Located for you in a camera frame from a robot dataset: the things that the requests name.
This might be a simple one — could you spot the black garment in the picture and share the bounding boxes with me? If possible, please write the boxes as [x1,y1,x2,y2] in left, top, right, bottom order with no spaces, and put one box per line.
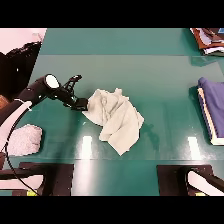
[0,41,43,102]

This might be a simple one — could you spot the white fluffy garment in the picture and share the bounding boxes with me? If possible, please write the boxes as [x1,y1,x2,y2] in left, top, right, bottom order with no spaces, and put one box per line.
[5,123,44,157]

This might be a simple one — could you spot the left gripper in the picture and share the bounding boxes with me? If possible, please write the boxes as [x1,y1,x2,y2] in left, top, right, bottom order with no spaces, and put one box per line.
[70,96,90,112]

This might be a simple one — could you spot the brown garment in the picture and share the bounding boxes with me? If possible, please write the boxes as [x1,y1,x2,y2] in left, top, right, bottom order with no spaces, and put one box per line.
[189,28,224,52]

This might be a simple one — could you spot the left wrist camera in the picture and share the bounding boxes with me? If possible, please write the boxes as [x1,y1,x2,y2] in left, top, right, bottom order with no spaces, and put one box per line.
[61,74,83,98]

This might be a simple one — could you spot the black cable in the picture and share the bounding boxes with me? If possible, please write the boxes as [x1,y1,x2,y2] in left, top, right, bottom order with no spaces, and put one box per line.
[2,108,42,197]

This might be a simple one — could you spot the pale green shirt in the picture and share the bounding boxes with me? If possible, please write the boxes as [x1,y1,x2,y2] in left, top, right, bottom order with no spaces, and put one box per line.
[82,87,145,157]

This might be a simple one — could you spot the grey garment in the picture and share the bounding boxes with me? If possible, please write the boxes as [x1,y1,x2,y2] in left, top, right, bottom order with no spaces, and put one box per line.
[199,28,224,47]

